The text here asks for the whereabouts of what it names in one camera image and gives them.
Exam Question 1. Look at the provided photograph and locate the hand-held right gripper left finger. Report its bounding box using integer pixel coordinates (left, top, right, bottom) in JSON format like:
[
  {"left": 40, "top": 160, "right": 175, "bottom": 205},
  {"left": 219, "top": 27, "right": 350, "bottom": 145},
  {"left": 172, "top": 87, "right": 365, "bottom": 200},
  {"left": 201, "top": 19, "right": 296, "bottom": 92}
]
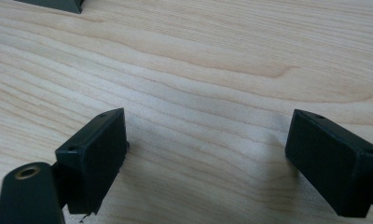
[{"left": 54, "top": 107, "right": 129, "bottom": 216}]

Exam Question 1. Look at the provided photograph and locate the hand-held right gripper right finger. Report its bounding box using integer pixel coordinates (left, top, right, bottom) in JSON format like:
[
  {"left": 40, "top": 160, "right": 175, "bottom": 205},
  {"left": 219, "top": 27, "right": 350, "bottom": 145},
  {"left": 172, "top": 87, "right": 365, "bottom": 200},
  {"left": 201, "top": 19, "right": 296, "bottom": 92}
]
[{"left": 284, "top": 108, "right": 373, "bottom": 218}]

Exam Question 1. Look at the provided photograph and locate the dark grey flat object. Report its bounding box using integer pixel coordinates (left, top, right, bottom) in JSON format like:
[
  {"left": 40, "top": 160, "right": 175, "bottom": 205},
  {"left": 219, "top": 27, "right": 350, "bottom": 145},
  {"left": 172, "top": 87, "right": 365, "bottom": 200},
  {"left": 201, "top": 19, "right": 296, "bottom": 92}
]
[{"left": 14, "top": 0, "right": 85, "bottom": 15}]

